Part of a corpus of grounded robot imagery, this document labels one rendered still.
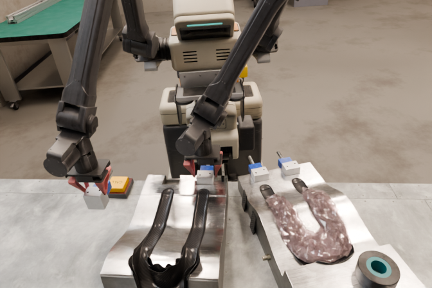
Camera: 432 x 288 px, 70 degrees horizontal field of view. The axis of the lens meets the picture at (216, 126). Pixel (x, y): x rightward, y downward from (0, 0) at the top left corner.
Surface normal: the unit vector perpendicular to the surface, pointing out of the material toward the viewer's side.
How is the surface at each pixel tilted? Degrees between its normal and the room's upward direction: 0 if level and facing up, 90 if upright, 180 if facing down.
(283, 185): 0
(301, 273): 0
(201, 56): 98
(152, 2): 90
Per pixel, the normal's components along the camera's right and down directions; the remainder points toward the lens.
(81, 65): -0.04, 0.10
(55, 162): -0.16, 0.55
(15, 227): -0.06, -0.84
